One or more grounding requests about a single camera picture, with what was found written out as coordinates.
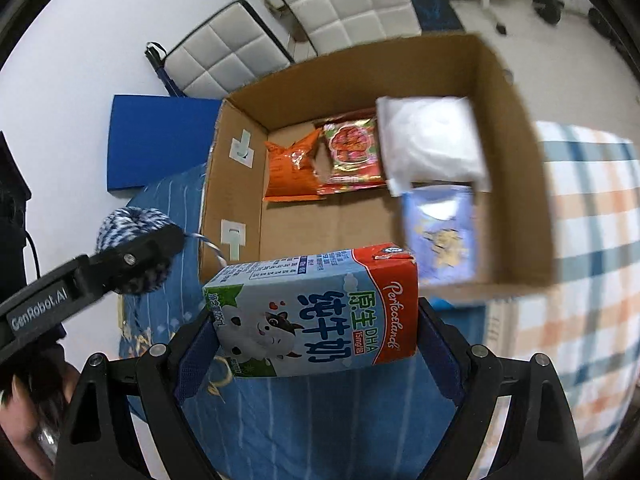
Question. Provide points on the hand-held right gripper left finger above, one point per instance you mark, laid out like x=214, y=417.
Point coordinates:
x=195, y=365

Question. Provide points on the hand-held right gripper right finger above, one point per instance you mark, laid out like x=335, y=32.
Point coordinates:
x=442, y=360

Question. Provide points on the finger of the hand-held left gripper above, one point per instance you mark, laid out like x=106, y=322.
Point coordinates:
x=135, y=255

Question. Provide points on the blue and white yarn ball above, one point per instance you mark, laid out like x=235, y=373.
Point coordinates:
x=125, y=220

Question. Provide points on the small milk carton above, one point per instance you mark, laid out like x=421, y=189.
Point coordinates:
x=310, y=320

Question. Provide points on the blue tissue pack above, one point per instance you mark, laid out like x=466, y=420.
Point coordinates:
x=440, y=230

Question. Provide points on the cardboard box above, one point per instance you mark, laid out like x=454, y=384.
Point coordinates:
x=350, y=220

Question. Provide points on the orange snack packet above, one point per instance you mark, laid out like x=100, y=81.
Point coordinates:
x=287, y=175

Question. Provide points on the white plastic-wrapped soft pack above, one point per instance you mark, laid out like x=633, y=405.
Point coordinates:
x=430, y=140

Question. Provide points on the red snack packet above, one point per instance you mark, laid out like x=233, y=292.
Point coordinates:
x=350, y=155

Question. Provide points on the person's left hand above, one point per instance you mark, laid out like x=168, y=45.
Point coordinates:
x=25, y=435

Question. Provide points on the blue foam mat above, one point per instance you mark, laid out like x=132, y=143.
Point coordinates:
x=155, y=140

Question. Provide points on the blue striped blanket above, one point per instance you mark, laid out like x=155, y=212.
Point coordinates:
x=325, y=420

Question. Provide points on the plaid blanket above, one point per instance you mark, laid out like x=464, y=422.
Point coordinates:
x=575, y=310

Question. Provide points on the white padded chair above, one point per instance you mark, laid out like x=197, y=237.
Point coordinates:
x=220, y=55
x=345, y=5

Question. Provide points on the black weight bench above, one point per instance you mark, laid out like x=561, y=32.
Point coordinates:
x=430, y=7

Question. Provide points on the short barbell with black plates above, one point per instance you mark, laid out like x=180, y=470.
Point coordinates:
x=547, y=7

